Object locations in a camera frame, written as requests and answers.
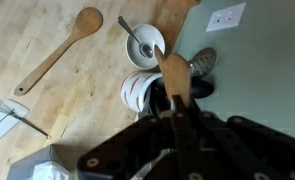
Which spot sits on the white plastic sheet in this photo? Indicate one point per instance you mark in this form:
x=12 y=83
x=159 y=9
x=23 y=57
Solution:
x=7 y=130

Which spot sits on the white wall outlet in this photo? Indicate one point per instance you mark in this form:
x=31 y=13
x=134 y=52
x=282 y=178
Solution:
x=225 y=17

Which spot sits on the white crock with red chilies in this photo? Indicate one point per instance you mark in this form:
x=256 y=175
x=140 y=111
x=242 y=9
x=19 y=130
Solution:
x=133 y=90

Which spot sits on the slotted metal spatula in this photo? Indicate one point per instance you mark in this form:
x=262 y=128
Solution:
x=203 y=61

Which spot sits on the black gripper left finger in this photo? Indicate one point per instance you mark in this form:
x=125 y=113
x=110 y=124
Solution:
x=175 y=110

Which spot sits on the grey tissue box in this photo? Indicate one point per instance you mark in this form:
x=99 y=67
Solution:
x=23 y=166

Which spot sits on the wooden spatula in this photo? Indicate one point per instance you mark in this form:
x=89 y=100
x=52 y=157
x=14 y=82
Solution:
x=177 y=76

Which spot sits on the wooden spoon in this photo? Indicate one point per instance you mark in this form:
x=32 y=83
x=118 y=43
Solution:
x=87 y=21

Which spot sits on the metal whisk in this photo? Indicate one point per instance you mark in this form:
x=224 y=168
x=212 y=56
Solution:
x=27 y=123

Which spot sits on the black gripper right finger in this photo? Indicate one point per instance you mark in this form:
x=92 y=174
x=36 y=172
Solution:
x=187 y=115

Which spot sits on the metal spoon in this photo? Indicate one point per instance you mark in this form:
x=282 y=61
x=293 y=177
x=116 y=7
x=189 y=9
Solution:
x=146 y=50

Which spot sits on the black plastic ladle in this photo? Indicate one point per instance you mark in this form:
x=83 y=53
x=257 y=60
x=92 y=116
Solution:
x=202 y=88

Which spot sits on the white bowl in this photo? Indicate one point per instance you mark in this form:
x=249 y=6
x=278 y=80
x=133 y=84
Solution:
x=147 y=33

